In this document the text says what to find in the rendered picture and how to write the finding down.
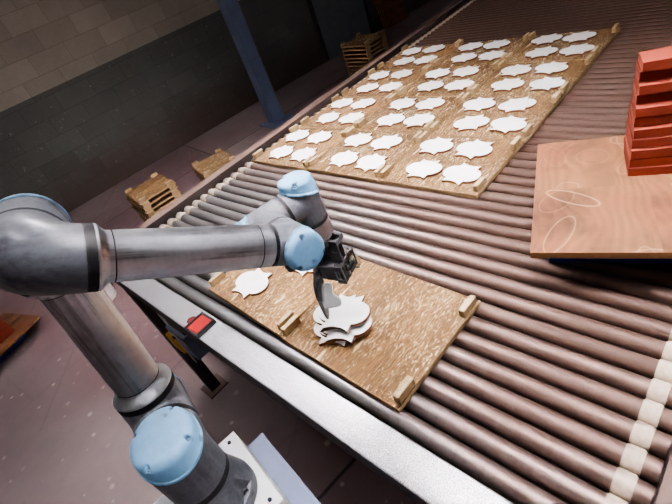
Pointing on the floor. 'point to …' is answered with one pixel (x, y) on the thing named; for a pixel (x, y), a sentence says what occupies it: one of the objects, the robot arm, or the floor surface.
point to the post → (253, 63)
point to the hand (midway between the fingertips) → (337, 296)
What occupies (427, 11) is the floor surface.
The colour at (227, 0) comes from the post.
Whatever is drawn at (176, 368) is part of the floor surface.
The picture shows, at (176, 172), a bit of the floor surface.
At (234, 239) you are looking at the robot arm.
